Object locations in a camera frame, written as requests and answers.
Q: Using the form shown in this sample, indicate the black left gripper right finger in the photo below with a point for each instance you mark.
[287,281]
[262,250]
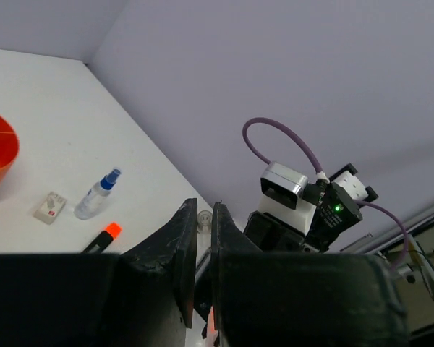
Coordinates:
[298,299]

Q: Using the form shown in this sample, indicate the orange highlighter with black body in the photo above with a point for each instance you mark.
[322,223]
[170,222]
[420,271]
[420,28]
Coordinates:
[103,239]

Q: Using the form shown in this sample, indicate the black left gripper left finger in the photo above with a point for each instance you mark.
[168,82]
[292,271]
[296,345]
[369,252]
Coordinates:
[143,297]

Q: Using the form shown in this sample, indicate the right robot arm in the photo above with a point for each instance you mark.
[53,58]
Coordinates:
[337,200]

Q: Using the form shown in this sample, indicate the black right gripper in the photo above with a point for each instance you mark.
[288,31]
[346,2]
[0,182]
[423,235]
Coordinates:
[273,235]

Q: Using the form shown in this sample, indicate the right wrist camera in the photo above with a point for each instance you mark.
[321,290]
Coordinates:
[283,192]

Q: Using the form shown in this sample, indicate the grey ceiling camera mount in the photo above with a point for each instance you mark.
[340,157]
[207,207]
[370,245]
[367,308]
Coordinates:
[409,273]

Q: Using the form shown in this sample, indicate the blue cap glue bottle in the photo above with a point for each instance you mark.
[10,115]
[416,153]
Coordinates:
[91,203]

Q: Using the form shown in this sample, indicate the small white eraser block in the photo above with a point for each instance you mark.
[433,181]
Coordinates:
[50,208]

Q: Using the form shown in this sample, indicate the thin orange pen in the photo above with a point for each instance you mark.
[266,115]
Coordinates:
[210,334]

